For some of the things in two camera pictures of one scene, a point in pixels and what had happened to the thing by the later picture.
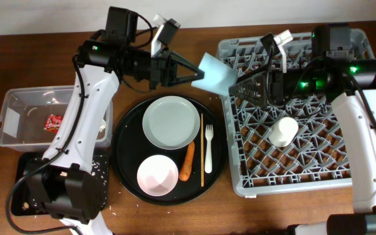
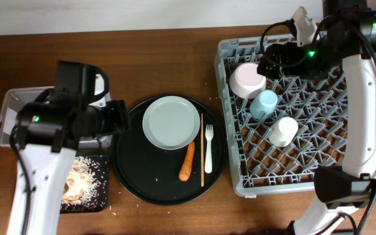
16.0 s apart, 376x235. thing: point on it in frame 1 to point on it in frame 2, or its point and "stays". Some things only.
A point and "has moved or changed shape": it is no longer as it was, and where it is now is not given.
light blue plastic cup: [218, 76] to [263, 104]
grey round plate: [171, 123] stays
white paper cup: [284, 132] stays
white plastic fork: [209, 132] stays
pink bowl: [157, 175] has moved or changed shape
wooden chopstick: [202, 155] stays
